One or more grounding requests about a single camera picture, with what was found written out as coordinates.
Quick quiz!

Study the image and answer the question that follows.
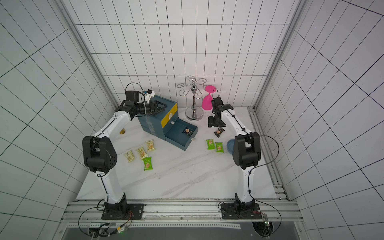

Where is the chrome glass holder stand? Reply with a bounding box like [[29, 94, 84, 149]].
[[177, 76, 207, 121]]

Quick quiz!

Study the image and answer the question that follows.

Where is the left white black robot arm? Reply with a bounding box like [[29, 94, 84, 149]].
[[82, 100, 167, 220]]

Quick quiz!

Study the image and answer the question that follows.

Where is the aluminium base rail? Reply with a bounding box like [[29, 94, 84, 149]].
[[59, 199, 304, 233]]

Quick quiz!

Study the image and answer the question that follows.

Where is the yellow cookie packet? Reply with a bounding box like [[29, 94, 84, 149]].
[[136, 146, 149, 160], [146, 140, 156, 151], [124, 150, 136, 163]]

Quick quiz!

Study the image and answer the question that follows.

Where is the blue ceramic bowl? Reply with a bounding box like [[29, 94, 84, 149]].
[[227, 139, 235, 155]]

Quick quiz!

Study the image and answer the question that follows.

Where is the teal drawer cabinet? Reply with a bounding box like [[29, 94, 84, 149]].
[[139, 96, 179, 140]]

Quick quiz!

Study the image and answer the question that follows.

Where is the teal bottom drawer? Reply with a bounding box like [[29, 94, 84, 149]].
[[165, 119, 198, 151]]

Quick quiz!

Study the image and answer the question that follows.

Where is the green cookie packet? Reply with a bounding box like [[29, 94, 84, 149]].
[[206, 139, 216, 150], [143, 157, 153, 171], [216, 143, 224, 153]]

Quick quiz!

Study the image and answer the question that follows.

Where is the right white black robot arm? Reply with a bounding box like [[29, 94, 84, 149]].
[[208, 104, 262, 220]]

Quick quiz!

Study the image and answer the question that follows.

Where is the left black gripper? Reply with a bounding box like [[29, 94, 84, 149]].
[[136, 100, 169, 117]]

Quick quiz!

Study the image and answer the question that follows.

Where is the pink plastic wine glass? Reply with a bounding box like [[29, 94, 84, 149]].
[[202, 85, 217, 111]]

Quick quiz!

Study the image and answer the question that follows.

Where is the yellow top drawer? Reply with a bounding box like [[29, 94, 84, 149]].
[[161, 104, 178, 128]]

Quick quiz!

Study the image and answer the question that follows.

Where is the black cookie packet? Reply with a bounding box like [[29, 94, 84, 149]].
[[214, 127, 225, 138], [183, 128, 194, 136]]

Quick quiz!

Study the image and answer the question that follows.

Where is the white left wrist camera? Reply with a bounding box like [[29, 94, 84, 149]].
[[145, 89, 156, 103]]

